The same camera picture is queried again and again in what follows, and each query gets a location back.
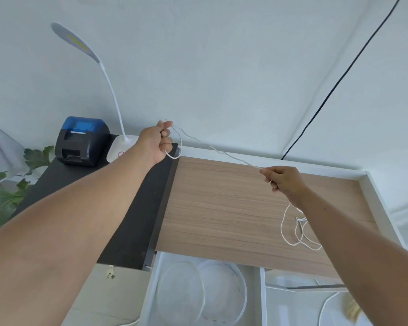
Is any black wall cable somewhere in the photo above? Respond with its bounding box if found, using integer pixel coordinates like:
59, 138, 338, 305
281, 0, 403, 161

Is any person's right hand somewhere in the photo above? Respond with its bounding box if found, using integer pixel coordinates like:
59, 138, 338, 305
260, 166, 310, 209

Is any person's right forearm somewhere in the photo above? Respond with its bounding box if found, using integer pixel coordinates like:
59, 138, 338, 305
288, 190, 408, 326

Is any black side cabinet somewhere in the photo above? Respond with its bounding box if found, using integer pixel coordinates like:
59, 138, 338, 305
10, 134, 180, 271

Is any clear round plastic lid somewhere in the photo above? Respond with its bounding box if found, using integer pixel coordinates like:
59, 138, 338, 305
197, 259, 248, 324
155, 261, 205, 326

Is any white cable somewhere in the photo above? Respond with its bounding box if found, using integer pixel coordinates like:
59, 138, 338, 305
318, 290, 341, 326

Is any white string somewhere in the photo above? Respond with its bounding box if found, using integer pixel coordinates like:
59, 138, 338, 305
161, 119, 322, 251

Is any green leafy plant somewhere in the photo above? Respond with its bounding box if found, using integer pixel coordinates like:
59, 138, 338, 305
0, 146, 55, 228

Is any white cloth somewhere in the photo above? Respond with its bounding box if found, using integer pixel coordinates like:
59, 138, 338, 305
0, 120, 28, 191

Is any person's left hand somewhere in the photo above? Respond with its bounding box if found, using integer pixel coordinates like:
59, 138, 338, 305
136, 120, 174, 165

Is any white desk frame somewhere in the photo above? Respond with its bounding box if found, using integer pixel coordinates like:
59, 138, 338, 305
173, 145, 408, 250

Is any straw bristle brush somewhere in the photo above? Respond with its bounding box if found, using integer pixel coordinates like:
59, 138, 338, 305
342, 295, 363, 325

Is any white gooseneck desk lamp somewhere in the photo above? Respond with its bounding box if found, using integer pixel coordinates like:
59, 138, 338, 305
50, 22, 140, 163

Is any white open drawer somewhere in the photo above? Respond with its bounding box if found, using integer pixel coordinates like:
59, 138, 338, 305
138, 251, 266, 326

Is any person's left forearm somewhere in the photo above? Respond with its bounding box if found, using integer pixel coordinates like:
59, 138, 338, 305
0, 132, 156, 326

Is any white drawer with brush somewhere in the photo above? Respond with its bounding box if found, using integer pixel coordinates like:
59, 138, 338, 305
260, 267, 374, 326

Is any black receipt printer blue lid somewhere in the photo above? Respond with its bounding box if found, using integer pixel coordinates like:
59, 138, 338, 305
54, 116, 111, 167

